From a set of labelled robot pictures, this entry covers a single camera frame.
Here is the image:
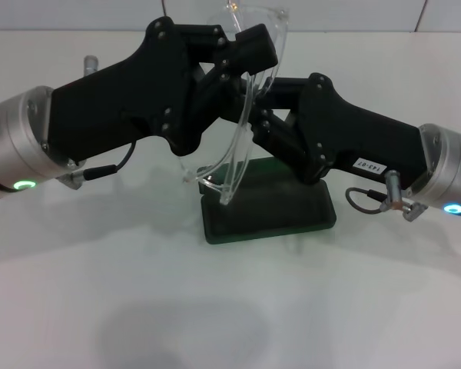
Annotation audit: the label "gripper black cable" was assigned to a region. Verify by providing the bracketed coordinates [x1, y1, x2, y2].
[345, 187, 427, 223]
[59, 140, 139, 191]

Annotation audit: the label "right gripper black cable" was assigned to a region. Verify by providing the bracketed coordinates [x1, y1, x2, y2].
[345, 187, 427, 223]

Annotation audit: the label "clear white glasses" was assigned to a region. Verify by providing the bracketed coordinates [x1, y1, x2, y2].
[178, 2, 293, 207]

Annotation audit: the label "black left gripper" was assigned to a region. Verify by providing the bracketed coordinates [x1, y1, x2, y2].
[45, 16, 254, 158]

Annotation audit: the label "right gripper silver connector stub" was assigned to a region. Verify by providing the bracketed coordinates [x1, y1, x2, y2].
[383, 171, 405, 211]

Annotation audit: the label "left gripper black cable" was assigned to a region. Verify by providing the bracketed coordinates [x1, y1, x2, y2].
[59, 140, 139, 191]

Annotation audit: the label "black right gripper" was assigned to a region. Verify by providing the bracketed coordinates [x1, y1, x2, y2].
[248, 71, 430, 190]

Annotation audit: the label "green glasses case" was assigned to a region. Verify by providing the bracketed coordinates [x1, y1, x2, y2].
[197, 155, 338, 246]

